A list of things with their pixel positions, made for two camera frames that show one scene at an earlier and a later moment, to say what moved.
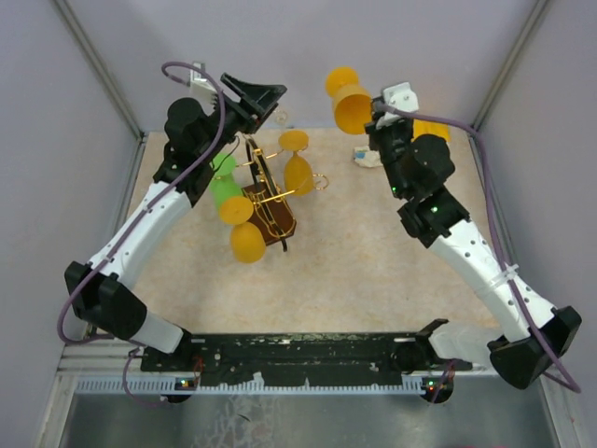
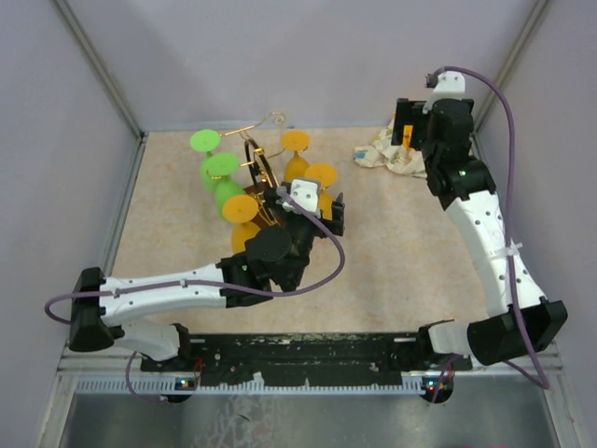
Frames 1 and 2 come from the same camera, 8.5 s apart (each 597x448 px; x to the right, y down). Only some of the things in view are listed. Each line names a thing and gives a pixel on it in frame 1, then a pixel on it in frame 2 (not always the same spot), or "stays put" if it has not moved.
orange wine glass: (352, 104) to (326, 175)
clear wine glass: (280, 117) stays put
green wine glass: (223, 186) stays put
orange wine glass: (298, 174) stays put
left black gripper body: (236, 119) to (302, 232)
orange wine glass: (246, 240) stays put
